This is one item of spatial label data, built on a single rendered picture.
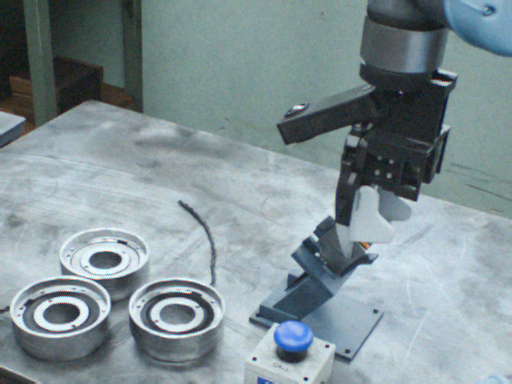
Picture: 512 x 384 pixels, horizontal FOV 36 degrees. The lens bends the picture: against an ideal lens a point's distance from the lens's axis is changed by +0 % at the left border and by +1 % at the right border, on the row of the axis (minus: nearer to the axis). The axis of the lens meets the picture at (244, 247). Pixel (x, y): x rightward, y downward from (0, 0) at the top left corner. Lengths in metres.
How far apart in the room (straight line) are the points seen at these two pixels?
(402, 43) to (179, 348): 0.38
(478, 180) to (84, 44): 1.42
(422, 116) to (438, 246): 0.38
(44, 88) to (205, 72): 0.57
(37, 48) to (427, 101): 1.74
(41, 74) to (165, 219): 1.35
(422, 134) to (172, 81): 2.06
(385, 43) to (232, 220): 0.45
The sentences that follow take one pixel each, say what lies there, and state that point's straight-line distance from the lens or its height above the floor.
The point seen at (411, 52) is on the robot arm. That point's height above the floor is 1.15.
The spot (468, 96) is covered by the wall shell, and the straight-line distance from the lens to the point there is 2.38.
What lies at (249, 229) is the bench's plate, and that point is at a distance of 1.08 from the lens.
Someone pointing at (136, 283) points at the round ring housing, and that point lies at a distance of 0.94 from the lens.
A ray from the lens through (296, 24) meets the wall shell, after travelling 2.49.
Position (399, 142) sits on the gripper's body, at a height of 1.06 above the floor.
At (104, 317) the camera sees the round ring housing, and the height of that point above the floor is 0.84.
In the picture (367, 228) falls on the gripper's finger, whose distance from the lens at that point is 0.81.
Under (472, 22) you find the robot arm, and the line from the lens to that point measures 0.61.
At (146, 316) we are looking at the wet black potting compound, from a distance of 0.88.
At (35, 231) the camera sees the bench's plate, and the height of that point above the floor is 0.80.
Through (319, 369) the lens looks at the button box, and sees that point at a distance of 0.80.
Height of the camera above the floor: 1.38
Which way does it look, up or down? 34 degrees down
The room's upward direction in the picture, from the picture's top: 4 degrees clockwise
